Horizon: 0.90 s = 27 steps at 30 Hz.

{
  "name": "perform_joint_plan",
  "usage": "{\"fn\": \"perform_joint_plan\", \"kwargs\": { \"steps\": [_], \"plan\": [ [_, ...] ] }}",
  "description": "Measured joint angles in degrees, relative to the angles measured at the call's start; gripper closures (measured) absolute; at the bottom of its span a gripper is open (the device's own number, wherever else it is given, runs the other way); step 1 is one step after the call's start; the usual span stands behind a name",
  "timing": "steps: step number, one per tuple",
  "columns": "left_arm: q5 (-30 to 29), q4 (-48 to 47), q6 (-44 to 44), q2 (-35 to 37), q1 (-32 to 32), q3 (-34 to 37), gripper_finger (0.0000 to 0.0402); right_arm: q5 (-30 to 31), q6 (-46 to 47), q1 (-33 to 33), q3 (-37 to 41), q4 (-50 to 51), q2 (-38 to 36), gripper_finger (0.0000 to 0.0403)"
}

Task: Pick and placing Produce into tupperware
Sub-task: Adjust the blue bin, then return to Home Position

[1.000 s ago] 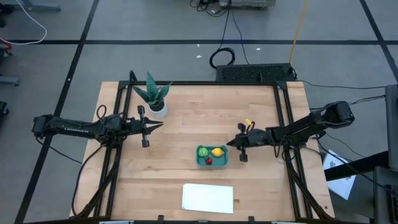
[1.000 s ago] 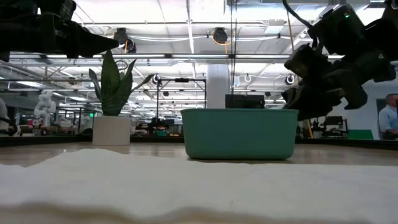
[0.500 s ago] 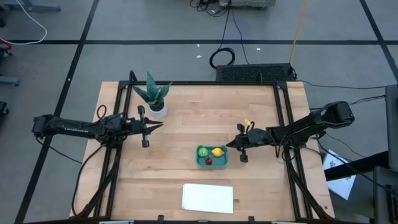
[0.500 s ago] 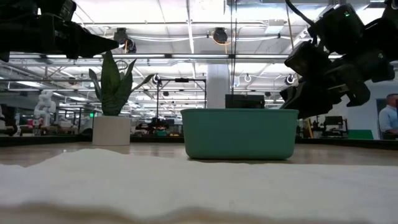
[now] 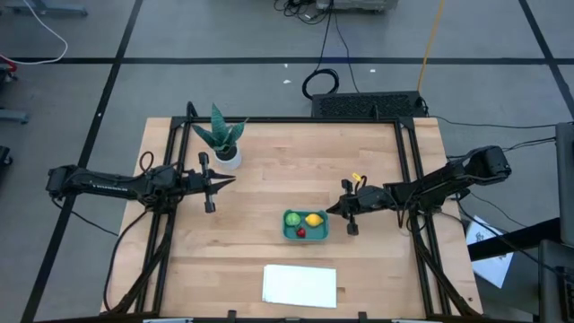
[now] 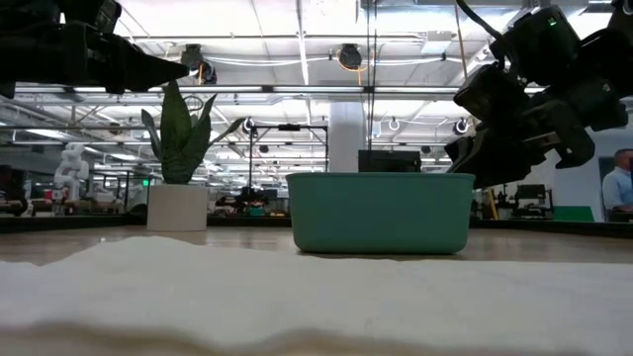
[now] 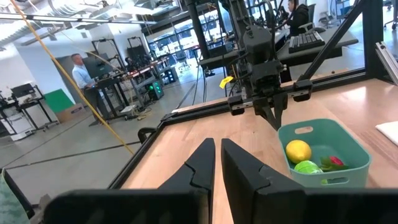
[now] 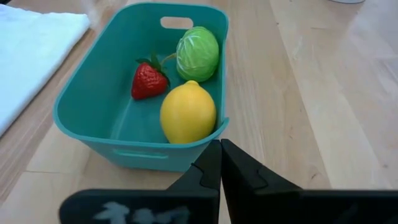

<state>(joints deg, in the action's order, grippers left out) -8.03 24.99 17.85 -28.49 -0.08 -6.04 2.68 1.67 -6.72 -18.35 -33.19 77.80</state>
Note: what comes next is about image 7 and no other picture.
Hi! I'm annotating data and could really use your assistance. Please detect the red toy strawberry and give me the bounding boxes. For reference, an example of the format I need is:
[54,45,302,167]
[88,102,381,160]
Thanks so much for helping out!
[319,155,351,173]

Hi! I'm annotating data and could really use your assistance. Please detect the person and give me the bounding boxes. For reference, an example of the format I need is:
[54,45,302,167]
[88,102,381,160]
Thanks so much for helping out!
[281,0,310,37]
[70,53,108,122]

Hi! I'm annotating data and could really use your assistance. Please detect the black aluminium table frame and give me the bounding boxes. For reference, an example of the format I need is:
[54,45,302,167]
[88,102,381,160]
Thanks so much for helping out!
[107,0,398,190]

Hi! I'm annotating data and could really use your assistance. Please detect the green toy cabbage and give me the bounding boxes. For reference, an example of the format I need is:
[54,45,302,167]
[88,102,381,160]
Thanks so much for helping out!
[294,159,324,175]

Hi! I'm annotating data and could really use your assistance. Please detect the white folded cloth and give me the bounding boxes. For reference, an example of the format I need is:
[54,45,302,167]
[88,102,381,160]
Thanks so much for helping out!
[375,120,398,147]

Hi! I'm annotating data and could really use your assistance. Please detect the yellow hanging cable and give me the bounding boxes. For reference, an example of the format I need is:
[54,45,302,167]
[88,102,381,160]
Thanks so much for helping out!
[9,0,135,156]

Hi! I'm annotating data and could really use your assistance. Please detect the yellow cable tag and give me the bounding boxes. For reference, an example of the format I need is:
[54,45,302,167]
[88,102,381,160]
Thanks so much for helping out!
[219,75,234,90]

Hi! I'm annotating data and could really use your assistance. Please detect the cardboard box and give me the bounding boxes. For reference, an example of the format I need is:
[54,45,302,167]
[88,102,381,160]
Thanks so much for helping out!
[55,103,86,123]

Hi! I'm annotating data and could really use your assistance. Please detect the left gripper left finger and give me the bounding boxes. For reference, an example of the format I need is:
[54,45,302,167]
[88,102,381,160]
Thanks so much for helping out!
[43,138,216,224]

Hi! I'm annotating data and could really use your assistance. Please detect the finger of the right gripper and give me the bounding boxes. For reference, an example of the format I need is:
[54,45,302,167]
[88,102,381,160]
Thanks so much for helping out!
[272,92,289,131]
[253,99,277,131]

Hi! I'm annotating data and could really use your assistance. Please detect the green board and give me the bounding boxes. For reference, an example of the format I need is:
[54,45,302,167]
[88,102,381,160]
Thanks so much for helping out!
[43,88,75,114]

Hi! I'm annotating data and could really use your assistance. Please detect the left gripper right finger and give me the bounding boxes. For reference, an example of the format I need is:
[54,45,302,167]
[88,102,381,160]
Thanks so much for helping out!
[221,139,398,224]

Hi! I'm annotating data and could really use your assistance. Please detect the computer tower green lights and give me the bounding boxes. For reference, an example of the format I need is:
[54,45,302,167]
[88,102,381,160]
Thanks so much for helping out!
[146,79,165,101]

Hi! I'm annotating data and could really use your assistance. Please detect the teal plastic bin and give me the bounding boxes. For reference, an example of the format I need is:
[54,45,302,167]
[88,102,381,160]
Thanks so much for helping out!
[277,118,373,189]

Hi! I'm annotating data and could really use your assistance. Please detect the grey desk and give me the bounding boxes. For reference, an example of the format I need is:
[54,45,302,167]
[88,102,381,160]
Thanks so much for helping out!
[198,26,360,83]

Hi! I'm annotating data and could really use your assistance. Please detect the black keyboard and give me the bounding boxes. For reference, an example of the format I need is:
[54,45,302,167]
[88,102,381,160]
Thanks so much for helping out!
[288,30,326,54]

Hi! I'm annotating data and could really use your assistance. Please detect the yellow toy lemon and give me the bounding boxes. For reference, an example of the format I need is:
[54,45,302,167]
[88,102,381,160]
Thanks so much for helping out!
[285,139,313,165]

